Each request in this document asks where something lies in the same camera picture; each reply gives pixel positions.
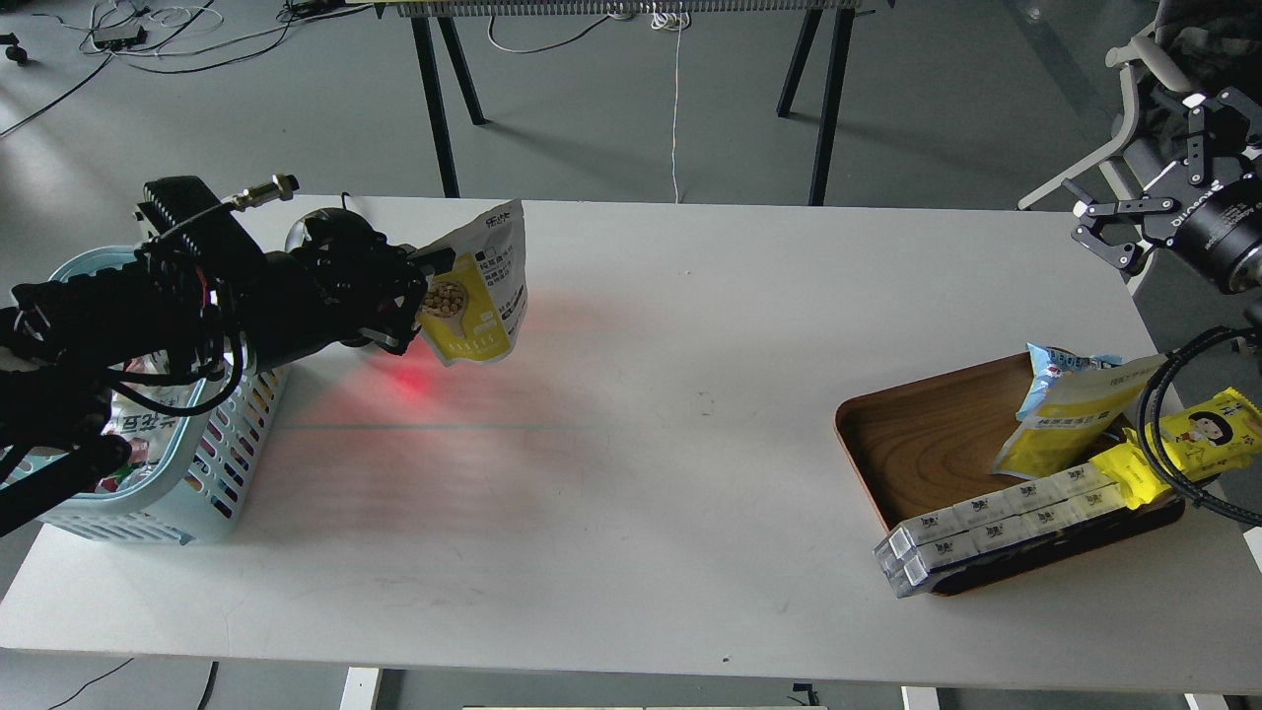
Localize clear pack white boxes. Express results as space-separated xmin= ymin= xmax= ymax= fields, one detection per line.
xmin=872 ymin=463 xmax=1128 ymax=598

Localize blue yellow snack bag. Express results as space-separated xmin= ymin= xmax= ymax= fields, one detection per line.
xmin=989 ymin=342 xmax=1166 ymax=479

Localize red white snack in basket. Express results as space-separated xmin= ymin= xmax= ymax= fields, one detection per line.
xmin=82 ymin=352 xmax=193 ymax=496

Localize black trestle table legs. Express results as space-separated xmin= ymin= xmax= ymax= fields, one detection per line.
xmin=776 ymin=5 xmax=857 ymax=207
xmin=408 ymin=10 xmax=488 ymax=199

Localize light blue plastic basket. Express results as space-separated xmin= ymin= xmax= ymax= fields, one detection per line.
xmin=10 ymin=247 xmax=294 ymax=546

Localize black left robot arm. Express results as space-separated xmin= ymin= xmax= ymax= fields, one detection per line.
xmin=3 ymin=175 xmax=456 ymax=533

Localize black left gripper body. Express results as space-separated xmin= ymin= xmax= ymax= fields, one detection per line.
xmin=286 ymin=208 xmax=427 ymax=356

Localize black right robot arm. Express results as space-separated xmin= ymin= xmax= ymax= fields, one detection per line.
xmin=1058 ymin=84 xmax=1259 ymax=528

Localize brown wooden tray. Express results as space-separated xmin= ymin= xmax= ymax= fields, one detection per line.
xmin=835 ymin=356 xmax=1185 ymax=597

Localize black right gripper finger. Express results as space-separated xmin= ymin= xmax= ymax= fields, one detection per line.
xmin=1133 ymin=84 xmax=1259 ymax=193
xmin=1061 ymin=178 xmax=1180 ymax=275

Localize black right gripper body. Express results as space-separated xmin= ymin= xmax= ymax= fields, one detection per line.
xmin=1148 ymin=163 xmax=1261 ymax=295

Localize black barcode scanner red window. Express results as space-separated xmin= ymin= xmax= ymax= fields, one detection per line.
xmin=285 ymin=207 xmax=384 ymax=352

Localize black trestle table left legs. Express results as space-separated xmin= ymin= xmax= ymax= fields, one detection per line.
xmin=408 ymin=10 xmax=488 ymax=199

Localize white hanging cable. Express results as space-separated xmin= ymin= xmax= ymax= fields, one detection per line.
xmin=651 ymin=8 xmax=692 ymax=204

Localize yellow white bean snack pouch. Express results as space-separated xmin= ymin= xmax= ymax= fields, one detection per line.
xmin=416 ymin=199 xmax=528 ymax=367

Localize black trestle table right legs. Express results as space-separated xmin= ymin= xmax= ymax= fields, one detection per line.
xmin=776 ymin=5 xmax=857 ymax=207

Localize yellow cartoon snack bar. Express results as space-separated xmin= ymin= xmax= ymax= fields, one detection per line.
xmin=1087 ymin=388 xmax=1261 ymax=511

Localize black power adapter on floor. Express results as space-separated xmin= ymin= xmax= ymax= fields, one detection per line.
xmin=90 ymin=24 xmax=148 ymax=52

